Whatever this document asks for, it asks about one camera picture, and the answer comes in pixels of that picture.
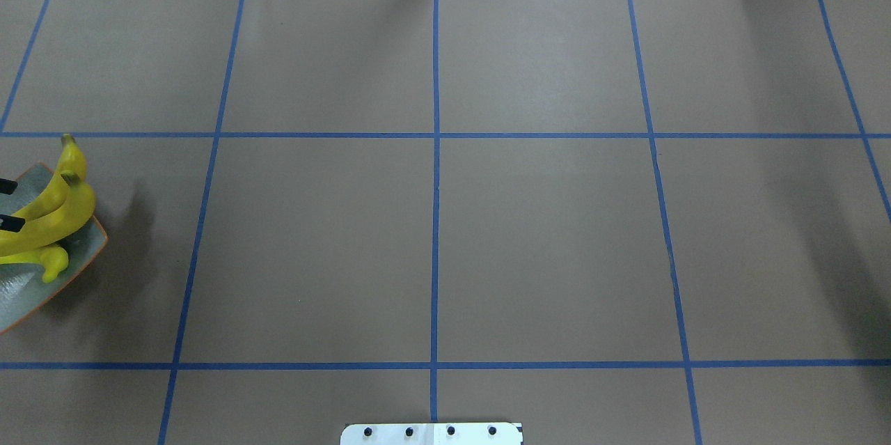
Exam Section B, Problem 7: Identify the light yellow banana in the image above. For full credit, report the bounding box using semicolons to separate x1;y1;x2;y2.
1;243;70;283

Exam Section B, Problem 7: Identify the deep yellow banana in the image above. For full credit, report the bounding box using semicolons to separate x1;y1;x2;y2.
12;133;87;221

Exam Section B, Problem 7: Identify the grey square plate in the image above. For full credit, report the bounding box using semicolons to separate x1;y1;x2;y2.
1;162;109;334

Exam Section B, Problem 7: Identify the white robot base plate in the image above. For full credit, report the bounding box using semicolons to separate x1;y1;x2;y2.
340;422;524;444

